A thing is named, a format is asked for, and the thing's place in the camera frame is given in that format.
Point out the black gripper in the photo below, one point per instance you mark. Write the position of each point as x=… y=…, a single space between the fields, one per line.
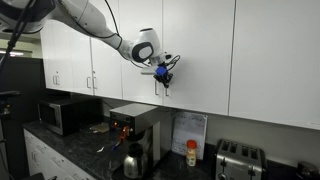
x=168 y=77

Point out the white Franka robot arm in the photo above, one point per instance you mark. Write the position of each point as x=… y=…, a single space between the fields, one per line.
x=83 y=16

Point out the white lower cabinet row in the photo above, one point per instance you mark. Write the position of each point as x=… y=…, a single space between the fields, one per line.
x=43 y=156

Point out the steel commercial coffee machine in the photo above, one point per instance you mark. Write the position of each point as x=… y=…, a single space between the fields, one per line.
x=140 y=111

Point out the white paper sign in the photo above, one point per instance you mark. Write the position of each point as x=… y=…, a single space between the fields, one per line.
x=190 y=128

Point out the red coffee machine lever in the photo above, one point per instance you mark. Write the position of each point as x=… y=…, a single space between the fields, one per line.
x=124 y=132

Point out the spice bottle orange cap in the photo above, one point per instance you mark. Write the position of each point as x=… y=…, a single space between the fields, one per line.
x=191 y=155

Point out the beige cloth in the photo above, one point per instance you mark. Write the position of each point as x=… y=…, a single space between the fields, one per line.
x=99 y=127

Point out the steel coffee carafe black lid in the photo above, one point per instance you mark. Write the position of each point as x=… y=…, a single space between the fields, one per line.
x=135 y=163

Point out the small white scrap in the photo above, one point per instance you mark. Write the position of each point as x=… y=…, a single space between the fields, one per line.
x=100 y=149

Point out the steel microwave oven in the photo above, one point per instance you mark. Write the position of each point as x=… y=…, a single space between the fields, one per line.
x=66 y=115

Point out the steel four slot toaster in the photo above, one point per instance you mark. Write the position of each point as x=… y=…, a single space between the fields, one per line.
x=238 y=163

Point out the black round appliance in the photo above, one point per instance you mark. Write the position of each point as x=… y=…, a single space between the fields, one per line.
x=306 y=171

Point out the grey wrist camera blue end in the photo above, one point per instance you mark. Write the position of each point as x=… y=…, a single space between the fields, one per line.
x=161 y=70

